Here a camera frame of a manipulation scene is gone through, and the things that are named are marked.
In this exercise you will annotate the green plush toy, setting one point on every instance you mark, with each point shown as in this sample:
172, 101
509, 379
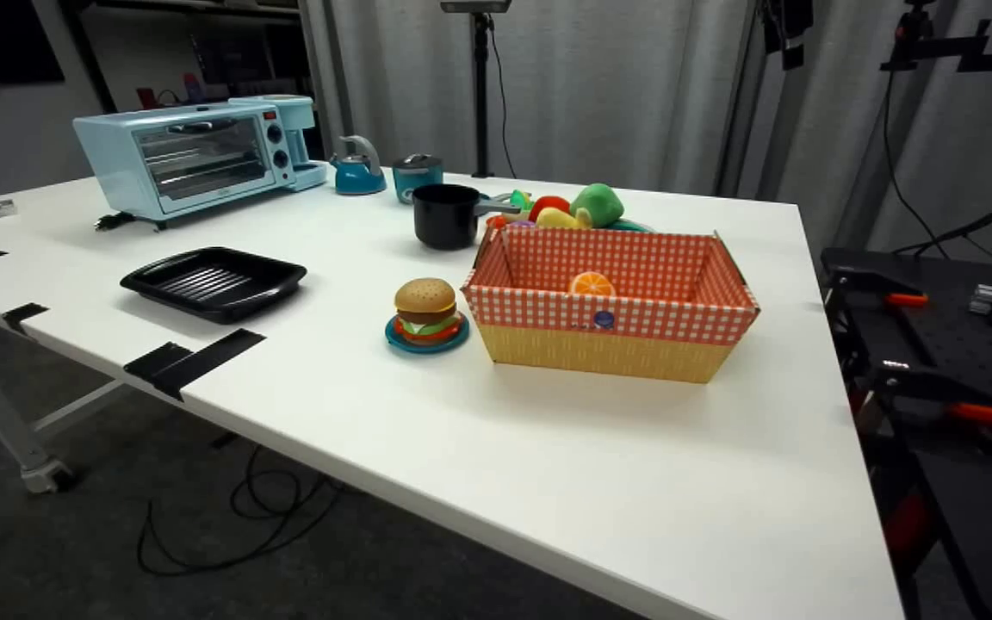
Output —
595, 203

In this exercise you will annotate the black clamp orange handle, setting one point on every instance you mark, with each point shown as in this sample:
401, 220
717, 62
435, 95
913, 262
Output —
928, 398
888, 294

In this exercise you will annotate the red tomato plush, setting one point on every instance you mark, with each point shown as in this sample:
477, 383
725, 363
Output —
550, 203

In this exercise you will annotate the black baking tray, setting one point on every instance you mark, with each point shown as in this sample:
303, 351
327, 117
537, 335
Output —
218, 283

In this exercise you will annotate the small teal plate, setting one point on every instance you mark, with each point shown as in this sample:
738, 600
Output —
454, 337

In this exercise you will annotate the light blue toaster oven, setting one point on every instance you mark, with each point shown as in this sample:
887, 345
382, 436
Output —
183, 160

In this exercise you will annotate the orange checkered paper box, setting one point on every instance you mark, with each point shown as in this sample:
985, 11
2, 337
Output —
612, 299

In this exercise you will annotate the toy hamburger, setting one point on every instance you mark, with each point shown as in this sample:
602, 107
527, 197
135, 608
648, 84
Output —
426, 311

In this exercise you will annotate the black clamp orange handle upper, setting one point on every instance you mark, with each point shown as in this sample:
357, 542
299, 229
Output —
888, 294

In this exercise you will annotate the grey curtain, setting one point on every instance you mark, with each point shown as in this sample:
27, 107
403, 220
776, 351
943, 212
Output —
676, 95

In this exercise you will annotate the teal toy pot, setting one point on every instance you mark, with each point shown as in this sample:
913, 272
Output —
412, 172

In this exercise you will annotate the teal toy kettle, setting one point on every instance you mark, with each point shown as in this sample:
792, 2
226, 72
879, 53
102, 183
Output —
357, 167

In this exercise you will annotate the black pot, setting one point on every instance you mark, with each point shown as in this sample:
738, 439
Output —
447, 213

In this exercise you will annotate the black clamp orange handle lower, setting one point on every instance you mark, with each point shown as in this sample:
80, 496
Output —
928, 398

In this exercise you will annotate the black camera stand pole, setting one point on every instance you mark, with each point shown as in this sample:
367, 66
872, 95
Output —
479, 42

